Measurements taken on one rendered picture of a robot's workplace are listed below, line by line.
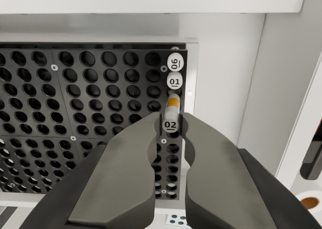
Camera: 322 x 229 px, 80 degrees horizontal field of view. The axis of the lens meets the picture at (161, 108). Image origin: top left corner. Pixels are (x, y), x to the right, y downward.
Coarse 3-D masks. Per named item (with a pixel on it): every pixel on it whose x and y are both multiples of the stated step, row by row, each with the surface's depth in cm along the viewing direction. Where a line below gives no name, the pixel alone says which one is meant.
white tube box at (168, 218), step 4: (168, 216) 41; (172, 216) 42; (176, 216) 42; (180, 216) 41; (184, 216) 41; (168, 220) 42; (172, 220) 43; (176, 220) 42; (180, 220) 42; (184, 220) 42; (168, 224) 43; (172, 224) 43; (176, 224) 43; (180, 224) 43; (184, 224) 43; (184, 228) 43; (188, 228) 43
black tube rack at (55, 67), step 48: (0, 48) 16; (48, 48) 16; (96, 48) 19; (144, 48) 18; (0, 96) 18; (48, 96) 18; (96, 96) 18; (144, 96) 17; (0, 144) 21; (48, 144) 21; (96, 144) 20
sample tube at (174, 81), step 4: (172, 72) 15; (176, 72) 15; (168, 76) 15; (172, 76) 15; (176, 76) 15; (180, 76) 15; (168, 80) 15; (172, 80) 15; (176, 80) 15; (180, 80) 15; (168, 84) 15; (172, 84) 15; (176, 84) 15; (180, 84) 15; (172, 88) 15; (176, 88) 15
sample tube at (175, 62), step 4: (172, 48) 17; (176, 48) 17; (172, 56) 14; (176, 56) 14; (180, 56) 15; (168, 60) 14; (172, 60) 14; (176, 60) 14; (180, 60) 14; (168, 64) 14; (172, 64) 14; (176, 64) 14; (180, 64) 14; (172, 68) 15; (176, 68) 15; (180, 68) 15
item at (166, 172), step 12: (168, 72) 16; (180, 72) 16; (168, 96) 17; (180, 96) 17; (180, 108) 18; (168, 132) 19; (168, 144) 19; (180, 144) 19; (180, 156) 20; (168, 168) 22; (180, 168) 21; (168, 180) 22; (168, 192) 23
